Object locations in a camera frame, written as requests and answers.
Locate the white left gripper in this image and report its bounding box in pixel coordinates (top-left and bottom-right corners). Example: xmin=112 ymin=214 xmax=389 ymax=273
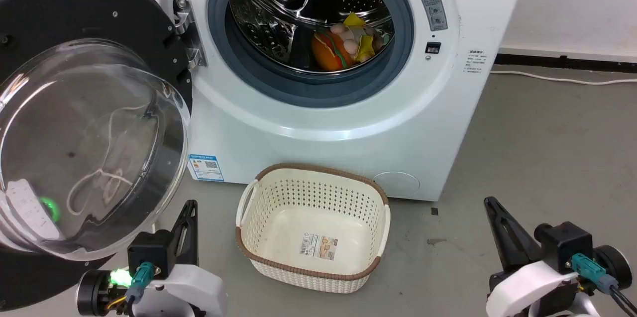
xmin=76 ymin=200 xmax=228 ymax=317

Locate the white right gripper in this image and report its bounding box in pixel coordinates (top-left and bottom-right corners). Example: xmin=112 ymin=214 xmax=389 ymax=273
xmin=484 ymin=196 xmax=634 ymax=317

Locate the black washer door glass bowl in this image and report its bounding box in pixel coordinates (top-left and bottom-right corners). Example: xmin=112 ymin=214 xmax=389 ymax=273
xmin=0 ymin=0 xmax=194 ymax=312

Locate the white front-load washing machine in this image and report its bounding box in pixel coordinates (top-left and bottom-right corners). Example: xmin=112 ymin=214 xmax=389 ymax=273
xmin=102 ymin=0 xmax=534 ymax=202

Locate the metal door hinge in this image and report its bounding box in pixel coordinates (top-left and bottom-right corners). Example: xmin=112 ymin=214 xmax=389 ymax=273
xmin=173 ymin=0 xmax=208 ymax=69

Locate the blue energy label sticker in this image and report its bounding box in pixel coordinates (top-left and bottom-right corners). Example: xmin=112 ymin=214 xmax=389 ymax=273
xmin=188 ymin=154 xmax=225 ymax=182

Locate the cream laundry basket brown rim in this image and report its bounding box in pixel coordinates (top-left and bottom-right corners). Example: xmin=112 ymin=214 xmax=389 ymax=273
xmin=235 ymin=163 xmax=391 ymax=294

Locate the round drain filter cover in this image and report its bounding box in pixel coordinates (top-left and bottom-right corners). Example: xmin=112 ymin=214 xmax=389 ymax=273
xmin=372 ymin=172 xmax=421 ymax=196

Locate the paper label in basket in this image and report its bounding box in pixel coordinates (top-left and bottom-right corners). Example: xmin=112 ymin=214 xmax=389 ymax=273
xmin=300 ymin=233 xmax=339 ymax=261

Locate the white text sticker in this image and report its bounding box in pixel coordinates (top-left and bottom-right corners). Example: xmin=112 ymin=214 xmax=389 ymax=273
xmin=464 ymin=49 xmax=486 ymax=75

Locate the black baseboard strip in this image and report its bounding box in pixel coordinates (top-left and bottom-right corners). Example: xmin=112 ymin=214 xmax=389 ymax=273
xmin=494 ymin=53 xmax=637 ymax=75

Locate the orange hamburger plush toy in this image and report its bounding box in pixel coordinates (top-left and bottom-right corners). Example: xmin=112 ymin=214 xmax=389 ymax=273
xmin=312 ymin=32 xmax=355 ymax=71

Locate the grey warning label sticker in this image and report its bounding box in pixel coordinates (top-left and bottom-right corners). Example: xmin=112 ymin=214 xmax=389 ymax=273
xmin=417 ymin=0 xmax=448 ymax=32

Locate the doll with yellow clothes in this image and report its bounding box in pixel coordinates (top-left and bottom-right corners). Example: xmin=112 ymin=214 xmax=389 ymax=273
xmin=330 ymin=12 xmax=392 ymax=63

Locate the stainless steel washer drum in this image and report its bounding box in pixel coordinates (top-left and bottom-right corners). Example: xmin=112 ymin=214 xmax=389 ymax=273
xmin=225 ymin=0 xmax=397 ymax=75

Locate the teal connector cable left gripper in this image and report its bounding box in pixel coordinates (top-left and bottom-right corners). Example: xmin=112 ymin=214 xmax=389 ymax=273
xmin=123 ymin=261 xmax=156 ymax=317

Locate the teal connector cable gripper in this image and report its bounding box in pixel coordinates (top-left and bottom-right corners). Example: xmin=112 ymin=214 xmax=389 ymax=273
xmin=571 ymin=253 xmax=637 ymax=317
xmin=123 ymin=261 xmax=156 ymax=317

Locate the teal connector cable right gripper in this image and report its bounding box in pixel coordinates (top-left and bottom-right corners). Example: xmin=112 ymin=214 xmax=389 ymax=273
xmin=571 ymin=253 xmax=637 ymax=317

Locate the white floor cable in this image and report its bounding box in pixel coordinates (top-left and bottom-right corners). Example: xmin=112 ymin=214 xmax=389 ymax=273
xmin=490 ymin=70 xmax=637 ymax=86

